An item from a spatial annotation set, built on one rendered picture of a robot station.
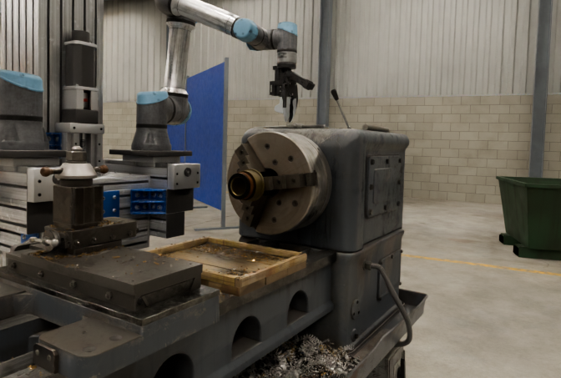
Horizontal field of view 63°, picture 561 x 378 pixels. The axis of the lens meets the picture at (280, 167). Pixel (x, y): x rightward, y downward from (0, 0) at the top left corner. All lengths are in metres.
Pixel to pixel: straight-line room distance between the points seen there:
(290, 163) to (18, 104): 0.79
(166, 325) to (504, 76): 10.86
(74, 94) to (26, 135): 0.29
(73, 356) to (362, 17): 11.67
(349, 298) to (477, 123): 9.87
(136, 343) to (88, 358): 0.08
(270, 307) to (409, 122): 10.32
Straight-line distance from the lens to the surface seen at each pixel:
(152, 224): 1.76
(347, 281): 1.49
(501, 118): 11.21
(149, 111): 1.79
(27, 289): 1.02
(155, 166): 1.74
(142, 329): 0.77
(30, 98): 1.51
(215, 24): 1.72
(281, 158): 1.35
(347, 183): 1.43
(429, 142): 11.28
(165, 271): 0.85
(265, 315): 1.19
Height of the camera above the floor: 1.20
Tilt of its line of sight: 3 degrees down
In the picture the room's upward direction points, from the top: 2 degrees clockwise
